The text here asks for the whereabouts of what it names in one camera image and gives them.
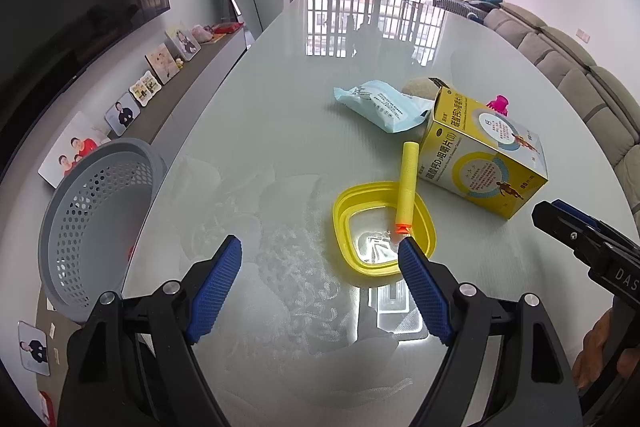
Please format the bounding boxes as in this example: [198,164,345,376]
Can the yellow medicine box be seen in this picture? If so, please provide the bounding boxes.
[418,88,548,220]

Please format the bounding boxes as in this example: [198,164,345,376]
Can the yellow plastic lid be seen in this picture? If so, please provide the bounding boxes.
[331,180,438,278]

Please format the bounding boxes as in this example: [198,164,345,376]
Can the yellow foam dart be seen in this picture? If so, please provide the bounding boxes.
[395,142,420,235]

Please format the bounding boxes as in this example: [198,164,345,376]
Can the beige fluffy pouch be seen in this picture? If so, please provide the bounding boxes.
[401,77,450,101]

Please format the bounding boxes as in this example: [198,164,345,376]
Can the light blue wipes packet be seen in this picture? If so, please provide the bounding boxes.
[333,80,435,134]

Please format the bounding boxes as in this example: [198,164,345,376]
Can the grey perforated trash basket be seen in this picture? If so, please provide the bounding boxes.
[38,138,167,324]

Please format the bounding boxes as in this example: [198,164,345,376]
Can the person right hand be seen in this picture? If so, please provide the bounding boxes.
[572,309,612,389]

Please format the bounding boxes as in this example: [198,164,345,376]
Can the grey sectional sofa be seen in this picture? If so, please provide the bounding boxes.
[485,2,639,220]

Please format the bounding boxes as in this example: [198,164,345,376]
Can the grey TV console shelf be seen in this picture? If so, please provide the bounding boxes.
[36,30,246,409]

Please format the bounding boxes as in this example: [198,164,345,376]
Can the portrait photo on shelf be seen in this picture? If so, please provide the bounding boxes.
[17,321,51,377]

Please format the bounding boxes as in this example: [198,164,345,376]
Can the red small box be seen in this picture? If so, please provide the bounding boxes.
[39,391,56,427]

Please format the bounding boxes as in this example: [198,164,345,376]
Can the family photo red clothes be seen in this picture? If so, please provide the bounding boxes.
[38,112,110,187]

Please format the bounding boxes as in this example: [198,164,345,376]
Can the small portrait photo dark suit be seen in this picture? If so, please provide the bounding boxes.
[104,92,141,136]

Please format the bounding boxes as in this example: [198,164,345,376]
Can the baby photo canvas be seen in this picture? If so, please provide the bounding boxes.
[145,43,180,84]

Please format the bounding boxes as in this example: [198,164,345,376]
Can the red packet on shelf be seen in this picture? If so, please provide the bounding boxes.
[212,22,244,35]

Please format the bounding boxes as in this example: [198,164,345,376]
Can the scalloped frame photo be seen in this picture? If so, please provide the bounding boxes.
[128,70,162,107]

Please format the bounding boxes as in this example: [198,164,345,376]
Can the child photo frame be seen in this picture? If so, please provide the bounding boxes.
[165,25,201,62]

